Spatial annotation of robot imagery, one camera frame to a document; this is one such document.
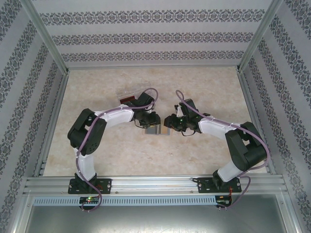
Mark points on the aluminium frame post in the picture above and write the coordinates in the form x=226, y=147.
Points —
x=291, y=213
x=257, y=36
x=49, y=36
x=22, y=213

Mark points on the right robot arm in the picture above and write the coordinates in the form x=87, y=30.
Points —
x=228, y=170

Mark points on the gold plastic card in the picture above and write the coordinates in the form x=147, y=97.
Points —
x=166, y=131

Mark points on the beige card holder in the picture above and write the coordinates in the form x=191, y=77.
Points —
x=160, y=131

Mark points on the aluminium frame rail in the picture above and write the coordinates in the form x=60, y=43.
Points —
x=250, y=106
x=54, y=121
x=153, y=66

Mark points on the wide aluminium mounting rail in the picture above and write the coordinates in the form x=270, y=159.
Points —
x=155, y=185

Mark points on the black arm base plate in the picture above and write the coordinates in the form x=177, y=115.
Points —
x=105, y=185
x=204, y=185

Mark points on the red plastic card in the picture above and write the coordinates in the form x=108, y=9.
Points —
x=127, y=99

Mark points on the clear plastic box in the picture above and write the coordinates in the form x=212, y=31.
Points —
x=126, y=91

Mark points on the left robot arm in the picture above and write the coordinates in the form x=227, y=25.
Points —
x=85, y=167

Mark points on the small circuit board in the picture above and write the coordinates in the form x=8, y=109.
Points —
x=87, y=200
x=223, y=201

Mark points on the grey metal panel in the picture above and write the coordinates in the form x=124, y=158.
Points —
x=155, y=221

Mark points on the dark grey VIP card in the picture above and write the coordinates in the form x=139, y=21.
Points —
x=152, y=131

